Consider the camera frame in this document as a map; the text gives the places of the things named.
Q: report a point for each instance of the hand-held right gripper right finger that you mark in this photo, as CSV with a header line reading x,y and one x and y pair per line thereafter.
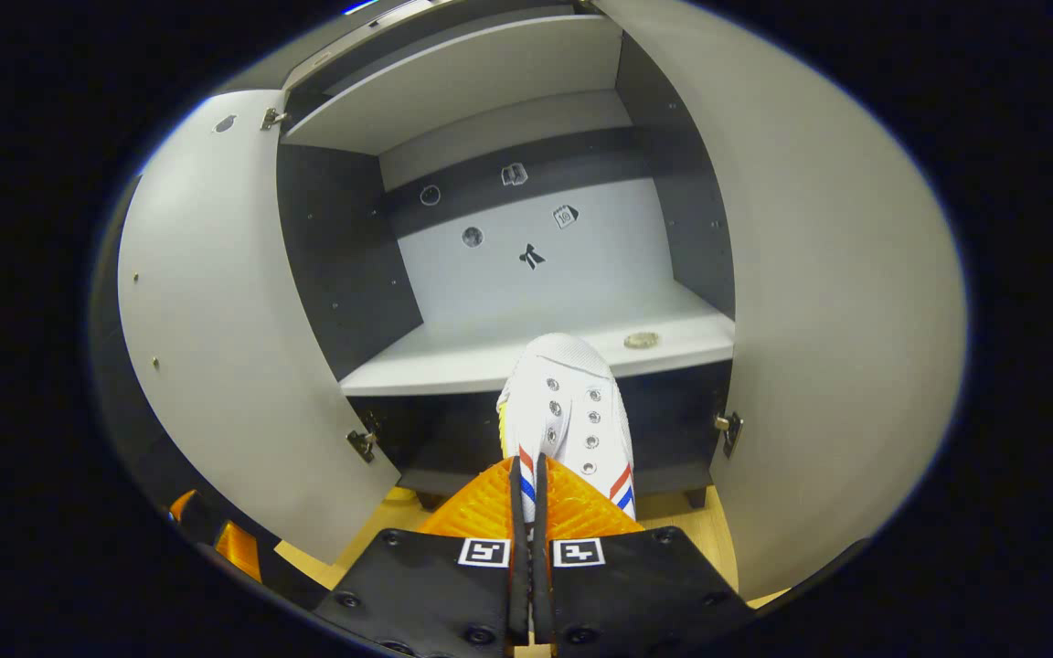
x,y
542,594

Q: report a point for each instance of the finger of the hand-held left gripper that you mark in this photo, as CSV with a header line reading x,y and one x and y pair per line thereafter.
x,y
196,521
239,548

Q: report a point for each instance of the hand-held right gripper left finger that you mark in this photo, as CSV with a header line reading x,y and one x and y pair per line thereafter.
x,y
518,594

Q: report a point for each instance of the grey cabinet door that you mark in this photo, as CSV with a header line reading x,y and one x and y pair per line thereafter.
x,y
837,302
216,320

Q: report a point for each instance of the white canvas shoe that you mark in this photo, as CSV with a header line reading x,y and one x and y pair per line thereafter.
x,y
572,393

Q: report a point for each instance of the grey shoe cabinet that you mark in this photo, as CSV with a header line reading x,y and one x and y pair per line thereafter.
x,y
490,73

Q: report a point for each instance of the small round disc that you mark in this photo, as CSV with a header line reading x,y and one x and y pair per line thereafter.
x,y
642,340

